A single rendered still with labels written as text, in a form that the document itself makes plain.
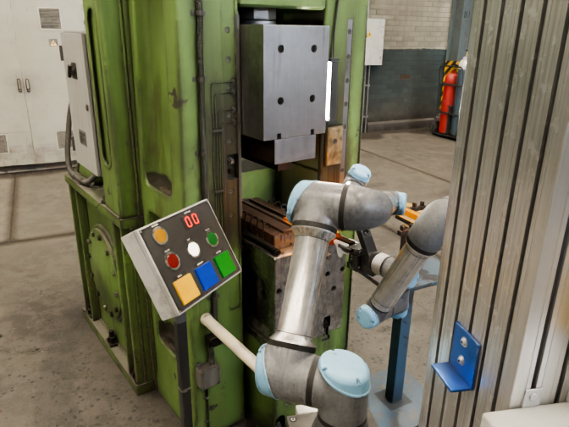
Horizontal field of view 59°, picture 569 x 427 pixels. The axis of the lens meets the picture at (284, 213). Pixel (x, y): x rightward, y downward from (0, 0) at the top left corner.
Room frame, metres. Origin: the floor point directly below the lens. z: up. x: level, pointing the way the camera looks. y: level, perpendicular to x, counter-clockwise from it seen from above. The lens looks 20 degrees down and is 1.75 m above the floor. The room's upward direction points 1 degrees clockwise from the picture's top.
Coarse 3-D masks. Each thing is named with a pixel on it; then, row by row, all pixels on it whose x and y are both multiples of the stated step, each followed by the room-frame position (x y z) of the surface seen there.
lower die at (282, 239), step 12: (264, 204) 2.19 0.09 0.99; (264, 216) 2.04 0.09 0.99; (276, 216) 2.01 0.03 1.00; (252, 228) 1.97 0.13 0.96; (264, 228) 1.92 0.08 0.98; (276, 228) 1.91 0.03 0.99; (288, 228) 1.90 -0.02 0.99; (264, 240) 1.89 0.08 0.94; (276, 240) 1.85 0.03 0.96; (288, 240) 1.88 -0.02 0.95
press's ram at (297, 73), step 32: (256, 32) 1.85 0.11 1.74; (288, 32) 1.87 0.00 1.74; (320, 32) 1.96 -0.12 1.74; (256, 64) 1.85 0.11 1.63; (288, 64) 1.88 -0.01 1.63; (320, 64) 1.97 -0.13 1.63; (256, 96) 1.85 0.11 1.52; (288, 96) 1.88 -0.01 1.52; (320, 96) 1.97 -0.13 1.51; (256, 128) 1.85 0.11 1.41; (288, 128) 1.88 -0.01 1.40; (320, 128) 1.97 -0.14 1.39
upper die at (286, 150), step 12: (252, 144) 1.96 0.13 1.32; (264, 144) 1.89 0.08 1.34; (276, 144) 1.85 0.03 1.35; (288, 144) 1.88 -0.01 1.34; (300, 144) 1.91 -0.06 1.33; (312, 144) 1.95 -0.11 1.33; (252, 156) 1.96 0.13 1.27; (264, 156) 1.89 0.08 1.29; (276, 156) 1.85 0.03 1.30; (288, 156) 1.88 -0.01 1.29; (300, 156) 1.91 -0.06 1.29; (312, 156) 1.95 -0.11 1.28
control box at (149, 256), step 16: (192, 208) 1.56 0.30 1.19; (208, 208) 1.62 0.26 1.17; (160, 224) 1.42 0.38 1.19; (176, 224) 1.47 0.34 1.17; (192, 224) 1.52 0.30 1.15; (208, 224) 1.58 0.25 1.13; (128, 240) 1.36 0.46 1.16; (144, 240) 1.34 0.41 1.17; (176, 240) 1.43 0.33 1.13; (192, 240) 1.48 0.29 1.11; (224, 240) 1.59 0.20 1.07; (144, 256) 1.33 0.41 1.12; (160, 256) 1.35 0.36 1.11; (192, 256) 1.44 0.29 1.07; (208, 256) 1.49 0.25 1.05; (144, 272) 1.33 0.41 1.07; (160, 272) 1.32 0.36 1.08; (176, 272) 1.36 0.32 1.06; (192, 272) 1.40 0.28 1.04; (160, 288) 1.31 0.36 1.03; (160, 304) 1.31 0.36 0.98; (176, 304) 1.29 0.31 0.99; (192, 304) 1.33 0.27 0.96
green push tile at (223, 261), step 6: (222, 252) 1.54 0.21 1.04; (228, 252) 1.56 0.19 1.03; (216, 258) 1.50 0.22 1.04; (222, 258) 1.52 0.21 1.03; (228, 258) 1.54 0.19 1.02; (216, 264) 1.50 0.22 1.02; (222, 264) 1.51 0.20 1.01; (228, 264) 1.53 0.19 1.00; (234, 264) 1.55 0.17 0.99; (222, 270) 1.49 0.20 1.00; (228, 270) 1.51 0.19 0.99; (234, 270) 1.53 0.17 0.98; (222, 276) 1.49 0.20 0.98
